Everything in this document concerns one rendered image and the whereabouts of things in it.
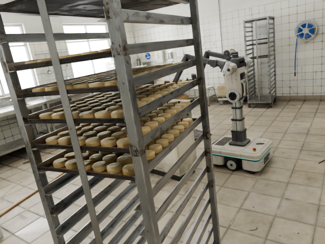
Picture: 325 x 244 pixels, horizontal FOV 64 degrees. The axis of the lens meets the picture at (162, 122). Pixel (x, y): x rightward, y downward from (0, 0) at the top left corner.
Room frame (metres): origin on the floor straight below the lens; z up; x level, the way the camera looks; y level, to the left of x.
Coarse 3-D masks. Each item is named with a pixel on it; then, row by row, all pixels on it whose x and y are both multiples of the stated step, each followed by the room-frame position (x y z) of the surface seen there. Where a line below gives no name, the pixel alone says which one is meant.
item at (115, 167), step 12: (180, 120) 1.24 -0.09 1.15; (168, 132) 1.06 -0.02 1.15; (180, 132) 1.09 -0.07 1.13; (156, 144) 0.93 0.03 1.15; (168, 144) 0.96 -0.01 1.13; (72, 156) 0.94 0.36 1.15; (84, 156) 0.91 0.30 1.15; (96, 156) 0.89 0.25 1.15; (108, 156) 0.88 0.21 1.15; (120, 156) 0.86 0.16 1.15; (72, 168) 0.86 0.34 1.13; (96, 168) 0.80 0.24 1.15; (108, 168) 0.77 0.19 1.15; (120, 168) 0.78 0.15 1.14; (132, 168) 0.75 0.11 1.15
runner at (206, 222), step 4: (208, 216) 1.19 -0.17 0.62; (204, 220) 1.20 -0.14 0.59; (208, 220) 1.18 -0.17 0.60; (204, 224) 1.17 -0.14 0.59; (204, 228) 1.12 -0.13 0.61; (200, 232) 1.11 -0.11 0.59; (204, 232) 1.11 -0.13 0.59; (196, 236) 1.09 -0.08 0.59; (200, 236) 1.06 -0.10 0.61; (196, 240) 1.06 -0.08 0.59; (200, 240) 1.06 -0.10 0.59
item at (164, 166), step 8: (192, 136) 2.91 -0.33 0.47; (184, 144) 2.79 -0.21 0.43; (176, 152) 2.70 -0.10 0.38; (184, 152) 2.78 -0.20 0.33; (192, 152) 2.88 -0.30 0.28; (168, 160) 2.80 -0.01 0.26; (176, 160) 2.71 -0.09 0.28; (192, 160) 2.87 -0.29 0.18; (160, 168) 2.91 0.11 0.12; (168, 168) 2.81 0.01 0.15; (184, 168) 2.76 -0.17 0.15; (176, 176) 2.78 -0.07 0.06
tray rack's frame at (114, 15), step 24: (0, 24) 0.90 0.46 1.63; (48, 24) 0.79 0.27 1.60; (120, 24) 0.68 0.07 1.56; (0, 48) 0.89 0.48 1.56; (48, 48) 0.80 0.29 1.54; (120, 48) 0.67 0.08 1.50; (120, 72) 0.68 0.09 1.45; (72, 120) 0.79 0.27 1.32; (72, 144) 0.80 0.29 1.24; (144, 144) 0.70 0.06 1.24; (144, 168) 0.68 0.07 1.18; (144, 192) 0.68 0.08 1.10; (48, 216) 0.89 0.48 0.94; (96, 216) 0.78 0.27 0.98; (144, 216) 0.68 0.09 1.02; (96, 240) 0.80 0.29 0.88
